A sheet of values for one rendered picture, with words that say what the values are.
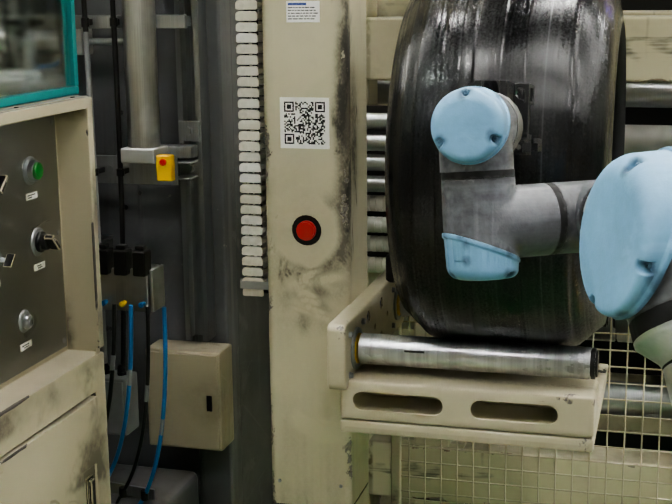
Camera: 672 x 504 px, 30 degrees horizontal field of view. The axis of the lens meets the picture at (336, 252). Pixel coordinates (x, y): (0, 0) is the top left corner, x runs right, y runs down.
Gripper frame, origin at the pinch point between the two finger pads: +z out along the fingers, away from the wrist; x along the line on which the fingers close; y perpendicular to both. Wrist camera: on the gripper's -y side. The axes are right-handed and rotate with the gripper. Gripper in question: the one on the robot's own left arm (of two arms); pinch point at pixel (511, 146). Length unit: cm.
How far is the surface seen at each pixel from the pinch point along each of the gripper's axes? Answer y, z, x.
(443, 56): 11.3, 4.3, 9.7
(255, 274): -20, 24, 41
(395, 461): -59, 69, 28
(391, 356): -30.3, 16.4, 18.1
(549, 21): 16.0, 7.3, -3.4
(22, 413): -36, -14, 60
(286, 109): 4.6, 19.8, 35.6
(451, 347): -28.5, 16.7, 9.6
